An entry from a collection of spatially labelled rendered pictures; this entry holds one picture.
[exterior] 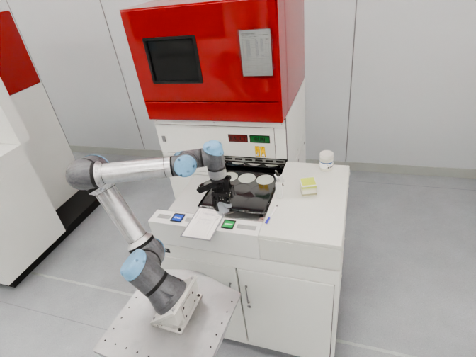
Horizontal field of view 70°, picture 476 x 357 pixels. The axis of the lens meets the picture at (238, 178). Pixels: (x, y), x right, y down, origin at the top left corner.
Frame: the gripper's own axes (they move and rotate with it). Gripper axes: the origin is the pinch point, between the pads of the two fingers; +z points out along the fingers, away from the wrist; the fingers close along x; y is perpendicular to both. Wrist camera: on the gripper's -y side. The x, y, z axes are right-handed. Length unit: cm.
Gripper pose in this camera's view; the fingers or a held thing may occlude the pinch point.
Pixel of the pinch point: (219, 212)
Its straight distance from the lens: 153.1
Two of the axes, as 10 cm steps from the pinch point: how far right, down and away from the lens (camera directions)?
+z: 1.1, 8.3, 5.4
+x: 3.0, -5.5, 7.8
